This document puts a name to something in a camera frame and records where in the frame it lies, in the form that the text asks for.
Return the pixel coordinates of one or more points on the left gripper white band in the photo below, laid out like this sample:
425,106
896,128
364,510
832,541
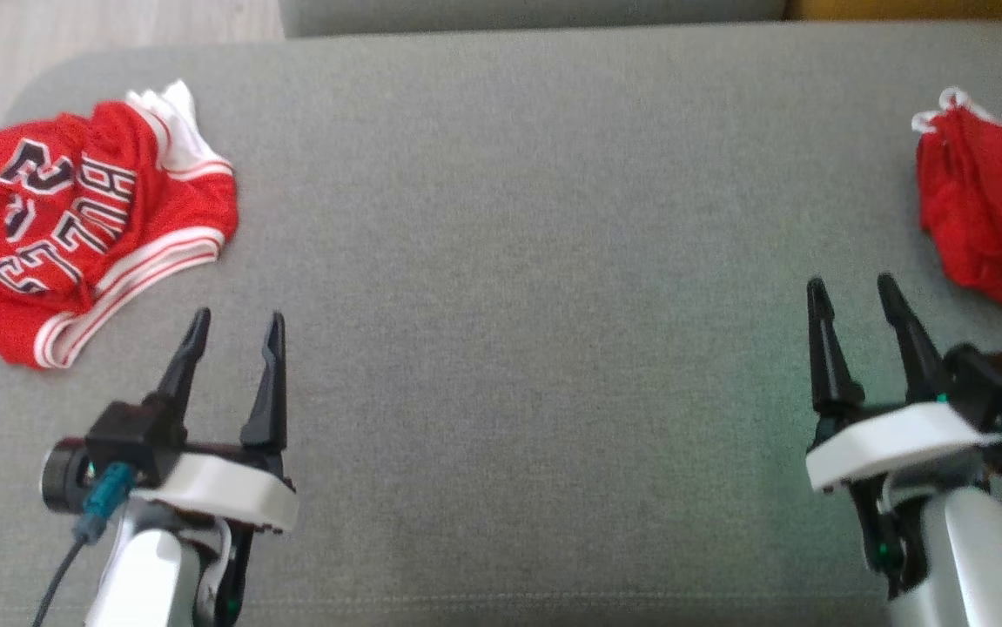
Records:
222,492

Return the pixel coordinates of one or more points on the teal connector at left camera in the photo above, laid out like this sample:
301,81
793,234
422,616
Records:
104,501

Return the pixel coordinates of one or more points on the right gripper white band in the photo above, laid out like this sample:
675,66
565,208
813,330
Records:
892,444

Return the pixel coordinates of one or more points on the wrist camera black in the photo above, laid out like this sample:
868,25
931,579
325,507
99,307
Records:
122,444
1001,383

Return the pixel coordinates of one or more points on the yellow cushion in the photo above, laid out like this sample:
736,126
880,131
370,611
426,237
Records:
918,9

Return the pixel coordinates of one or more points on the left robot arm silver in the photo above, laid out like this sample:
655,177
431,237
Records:
144,575

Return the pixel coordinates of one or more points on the grey sofa back cushion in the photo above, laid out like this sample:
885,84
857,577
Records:
535,16

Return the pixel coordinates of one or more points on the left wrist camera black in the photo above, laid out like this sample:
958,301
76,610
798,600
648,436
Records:
122,444

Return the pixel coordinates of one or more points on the red shorts white trim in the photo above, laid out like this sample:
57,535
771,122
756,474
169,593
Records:
997,209

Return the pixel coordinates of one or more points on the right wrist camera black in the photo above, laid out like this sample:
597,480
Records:
1001,383

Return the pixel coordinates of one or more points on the grey sofa seat cushion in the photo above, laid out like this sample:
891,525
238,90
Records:
518,261

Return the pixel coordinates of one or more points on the red Bulls jersey white sleeves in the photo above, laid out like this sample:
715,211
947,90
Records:
57,226

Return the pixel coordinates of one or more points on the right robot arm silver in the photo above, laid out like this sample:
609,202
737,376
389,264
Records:
979,566

